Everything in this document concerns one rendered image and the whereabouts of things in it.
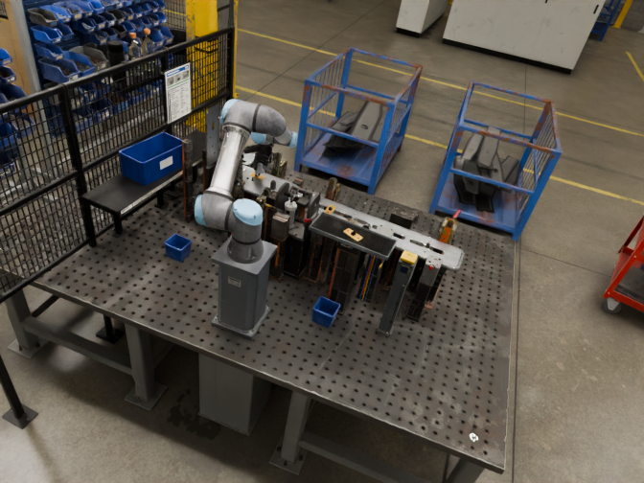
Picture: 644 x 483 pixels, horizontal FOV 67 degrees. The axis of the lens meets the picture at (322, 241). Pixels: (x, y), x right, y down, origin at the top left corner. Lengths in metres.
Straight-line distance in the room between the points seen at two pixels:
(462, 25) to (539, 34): 1.34
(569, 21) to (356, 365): 8.57
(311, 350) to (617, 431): 2.07
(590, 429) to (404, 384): 1.56
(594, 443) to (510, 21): 7.88
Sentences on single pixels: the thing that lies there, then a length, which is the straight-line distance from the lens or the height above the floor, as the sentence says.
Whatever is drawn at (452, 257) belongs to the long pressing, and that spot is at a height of 1.00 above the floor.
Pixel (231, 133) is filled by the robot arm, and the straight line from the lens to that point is 2.01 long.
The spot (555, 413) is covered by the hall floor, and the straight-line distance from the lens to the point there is 3.42.
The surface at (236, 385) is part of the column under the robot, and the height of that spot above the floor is 0.39.
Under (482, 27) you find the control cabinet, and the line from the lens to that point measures 10.03.
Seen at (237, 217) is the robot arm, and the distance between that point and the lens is 1.87.
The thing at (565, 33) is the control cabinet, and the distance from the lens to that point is 10.09.
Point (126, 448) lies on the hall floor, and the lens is 2.79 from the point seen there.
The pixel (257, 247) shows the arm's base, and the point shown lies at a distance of 1.96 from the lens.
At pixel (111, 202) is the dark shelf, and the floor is 1.03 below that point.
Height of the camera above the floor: 2.42
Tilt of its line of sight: 38 degrees down
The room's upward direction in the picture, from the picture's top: 11 degrees clockwise
